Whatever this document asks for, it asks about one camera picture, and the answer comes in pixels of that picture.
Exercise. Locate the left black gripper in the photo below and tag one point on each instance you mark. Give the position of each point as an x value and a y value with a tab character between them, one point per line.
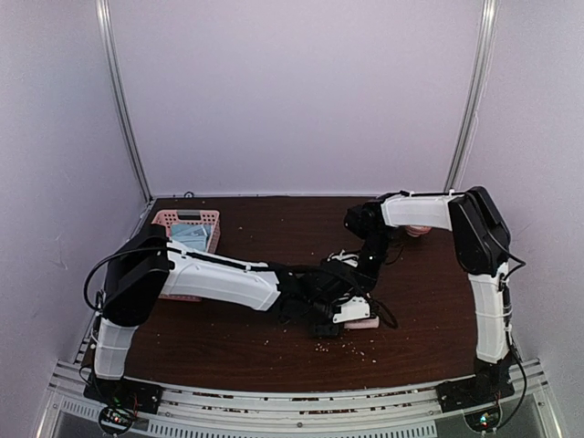
321	332

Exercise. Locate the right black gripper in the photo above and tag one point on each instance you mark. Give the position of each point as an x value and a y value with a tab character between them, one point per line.
366	279

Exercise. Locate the pink towel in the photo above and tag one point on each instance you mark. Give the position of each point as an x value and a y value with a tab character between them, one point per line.
366	323

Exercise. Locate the pink plastic basket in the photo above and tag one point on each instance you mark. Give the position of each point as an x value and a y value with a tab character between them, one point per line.
178	282

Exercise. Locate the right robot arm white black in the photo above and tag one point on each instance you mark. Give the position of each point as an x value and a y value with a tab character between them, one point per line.
482	248

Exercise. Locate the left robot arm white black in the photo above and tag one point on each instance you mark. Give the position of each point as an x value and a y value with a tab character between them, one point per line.
152	264

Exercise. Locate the red patterned bowl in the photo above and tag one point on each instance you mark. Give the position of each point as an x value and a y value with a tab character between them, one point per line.
417	231

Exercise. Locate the blue towel back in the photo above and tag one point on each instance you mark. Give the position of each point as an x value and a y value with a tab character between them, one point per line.
194	236

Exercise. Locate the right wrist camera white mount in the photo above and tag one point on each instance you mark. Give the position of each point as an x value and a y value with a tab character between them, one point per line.
347	258

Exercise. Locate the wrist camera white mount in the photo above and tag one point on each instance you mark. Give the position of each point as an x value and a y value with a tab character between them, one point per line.
356	308
347	258

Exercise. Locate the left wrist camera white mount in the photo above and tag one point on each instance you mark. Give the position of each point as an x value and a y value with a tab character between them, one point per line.
356	308

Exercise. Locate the front aluminium rail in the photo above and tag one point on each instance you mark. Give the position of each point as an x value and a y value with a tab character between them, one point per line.
184	411

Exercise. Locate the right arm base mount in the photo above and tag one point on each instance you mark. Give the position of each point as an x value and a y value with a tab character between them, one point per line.
480	404

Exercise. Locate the right aluminium frame post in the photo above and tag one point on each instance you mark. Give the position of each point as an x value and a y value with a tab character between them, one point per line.
482	60

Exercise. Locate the aluminium frame post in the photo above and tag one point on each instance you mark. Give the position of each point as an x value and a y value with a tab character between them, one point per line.
482	60
120	102

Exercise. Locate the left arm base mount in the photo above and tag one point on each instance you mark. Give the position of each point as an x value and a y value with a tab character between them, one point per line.
123	403

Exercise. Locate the left aluminium frame post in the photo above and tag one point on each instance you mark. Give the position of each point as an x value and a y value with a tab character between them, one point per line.
120	102

